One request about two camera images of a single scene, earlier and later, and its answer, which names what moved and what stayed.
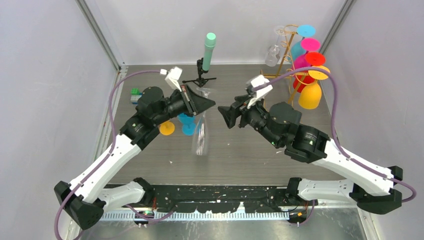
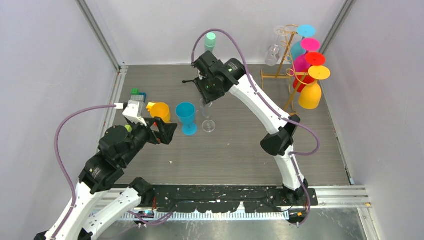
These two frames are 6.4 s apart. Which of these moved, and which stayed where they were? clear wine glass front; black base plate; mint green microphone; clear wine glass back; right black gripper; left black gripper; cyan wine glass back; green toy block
Moved: left black gripper; right black gripper; clear wine glass front
Stayed: black base plate; clear wine glass back; mint green microphone; cyan wine glass back; green toy block
